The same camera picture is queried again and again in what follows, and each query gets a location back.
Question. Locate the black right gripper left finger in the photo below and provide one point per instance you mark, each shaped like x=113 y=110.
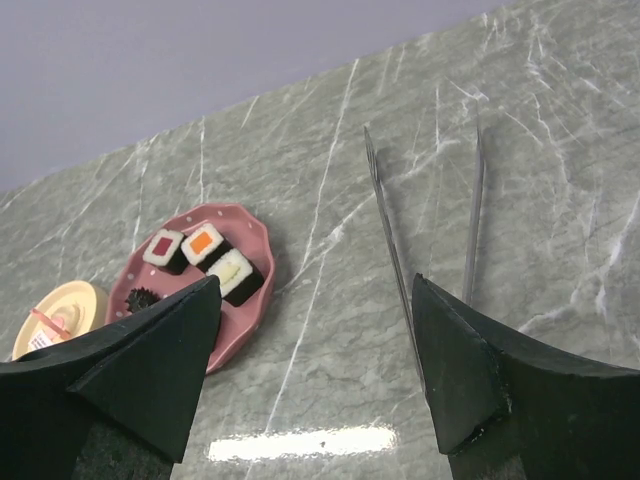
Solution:
x=115 y=403

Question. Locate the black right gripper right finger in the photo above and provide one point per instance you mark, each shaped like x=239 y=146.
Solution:
x=507 y=406

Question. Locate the black seaweed piece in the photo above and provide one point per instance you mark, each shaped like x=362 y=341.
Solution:
x=140 y=298

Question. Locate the yellow sushi roll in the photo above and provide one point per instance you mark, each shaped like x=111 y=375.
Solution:
x=238 y=278

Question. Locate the cream lid with label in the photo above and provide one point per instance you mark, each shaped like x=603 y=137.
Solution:
x=67 y=312

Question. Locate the red centre sushi roll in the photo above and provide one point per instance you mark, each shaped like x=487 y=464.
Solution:
x=164 y=252

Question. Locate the orange centre sushi roll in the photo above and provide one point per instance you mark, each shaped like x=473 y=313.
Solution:
x=204 y=247

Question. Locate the pink dotted plate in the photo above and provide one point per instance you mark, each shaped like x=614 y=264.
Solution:
x=246 y=233

